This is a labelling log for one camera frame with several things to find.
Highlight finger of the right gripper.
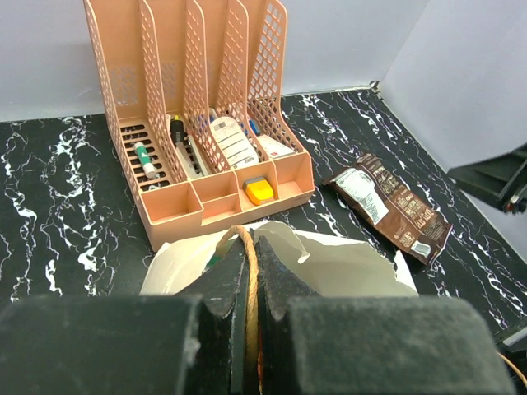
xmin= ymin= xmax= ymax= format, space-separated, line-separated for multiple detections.
xmin=446 ymin=144 xmax=526 ymax=214

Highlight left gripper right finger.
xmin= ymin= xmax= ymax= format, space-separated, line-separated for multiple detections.
xmin=256 ymin=239 xmax=515 ymax=394

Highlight green white glue stick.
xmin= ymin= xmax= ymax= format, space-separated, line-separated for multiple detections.
xmin=133 ymin=142 xmax=157 ymax=179

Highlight brown kettle chips bag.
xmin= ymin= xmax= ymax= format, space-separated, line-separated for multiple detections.
xmin=323 ymin=153 xmax=453 ymax=265

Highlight blue box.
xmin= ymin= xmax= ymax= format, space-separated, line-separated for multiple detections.
xmin=249 ymin=119 xmax=261 ymax=136

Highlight white label booklet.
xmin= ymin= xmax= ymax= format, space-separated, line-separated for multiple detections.
xmin=210 ymin=117 xmax=259 ymax=170

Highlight brown paper bag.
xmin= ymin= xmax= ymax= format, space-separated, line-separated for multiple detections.
xmin=139 ymin=220 xmax=419 ymax=395

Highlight green chips bag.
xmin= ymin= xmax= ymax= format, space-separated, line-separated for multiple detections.
xmin=203 ymin=253 xmax=223 ymax=272

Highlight black white stapler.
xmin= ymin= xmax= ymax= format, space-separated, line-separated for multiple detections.
xmin=166 ymin=114 xmax=212 ymax=179

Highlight pink plastic desk organizer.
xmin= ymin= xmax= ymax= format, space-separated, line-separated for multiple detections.
xmin=84 ymin=1 xmax=315 ymax=250

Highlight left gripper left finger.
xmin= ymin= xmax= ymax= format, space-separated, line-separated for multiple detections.
xmin=1 ymin=240 xmax=249 ymax=394

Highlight small white card box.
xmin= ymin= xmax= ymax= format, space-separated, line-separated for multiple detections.
xmin=257 ymin=135 xmax=296 ymax=160

